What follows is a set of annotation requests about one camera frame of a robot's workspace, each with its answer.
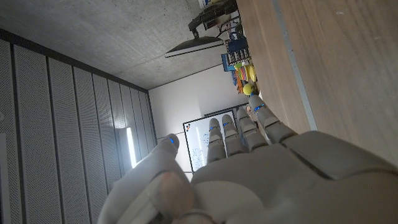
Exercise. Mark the whiteboard with black frame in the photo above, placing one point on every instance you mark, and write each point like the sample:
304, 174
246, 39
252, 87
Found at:
199, 146

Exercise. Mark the dark blue mug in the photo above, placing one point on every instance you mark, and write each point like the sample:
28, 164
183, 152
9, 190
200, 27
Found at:
237, 45

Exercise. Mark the stack of dark blocks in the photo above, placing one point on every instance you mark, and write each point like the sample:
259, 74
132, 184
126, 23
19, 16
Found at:
238, 55

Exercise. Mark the yellow ball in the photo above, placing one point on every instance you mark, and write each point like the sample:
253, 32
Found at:
248, 89

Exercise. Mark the stack of coloured cups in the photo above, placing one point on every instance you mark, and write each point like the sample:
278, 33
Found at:
242, 73

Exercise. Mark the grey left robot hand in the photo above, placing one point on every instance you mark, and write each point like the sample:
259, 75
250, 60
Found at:
280, 186

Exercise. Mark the black computer monitor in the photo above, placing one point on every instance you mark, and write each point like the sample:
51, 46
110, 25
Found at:
192, 46

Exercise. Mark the yellow and black disc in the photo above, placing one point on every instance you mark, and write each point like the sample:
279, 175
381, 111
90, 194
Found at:
252, 73

